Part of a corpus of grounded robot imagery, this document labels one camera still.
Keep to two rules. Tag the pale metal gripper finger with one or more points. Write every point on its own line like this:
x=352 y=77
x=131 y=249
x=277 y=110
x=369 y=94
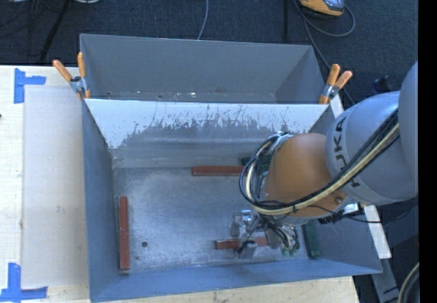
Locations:
x=236 y=224
x=248 y=249

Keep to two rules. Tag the red-brown flat block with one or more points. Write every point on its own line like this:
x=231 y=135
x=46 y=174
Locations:
x=227 y=244
x=218 y=170
x=124 y=233

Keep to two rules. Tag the dark green flat block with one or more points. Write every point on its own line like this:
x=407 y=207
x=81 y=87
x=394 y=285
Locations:
x=312 y=240

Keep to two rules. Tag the grey metal bin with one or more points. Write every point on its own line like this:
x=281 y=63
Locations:
x=177 y=213

